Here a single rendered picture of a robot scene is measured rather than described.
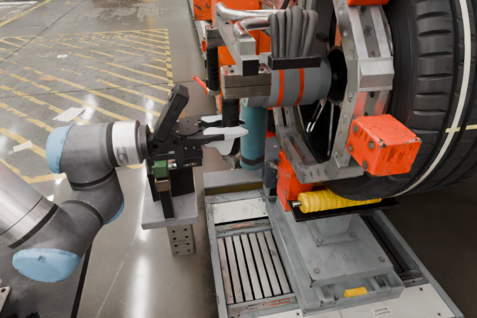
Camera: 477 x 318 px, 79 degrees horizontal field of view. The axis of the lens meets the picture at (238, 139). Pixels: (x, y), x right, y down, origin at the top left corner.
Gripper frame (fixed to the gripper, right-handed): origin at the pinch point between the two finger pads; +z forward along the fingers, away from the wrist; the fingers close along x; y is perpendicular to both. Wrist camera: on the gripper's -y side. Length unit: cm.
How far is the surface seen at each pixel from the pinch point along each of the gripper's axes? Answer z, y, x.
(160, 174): -19.7, 19.6, -10.5
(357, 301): 40, 70, 7
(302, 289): 22, 68, 1
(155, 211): -23.9, 38.0, -14.9
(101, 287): -52, 83, -21
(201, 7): 8, 19, -253
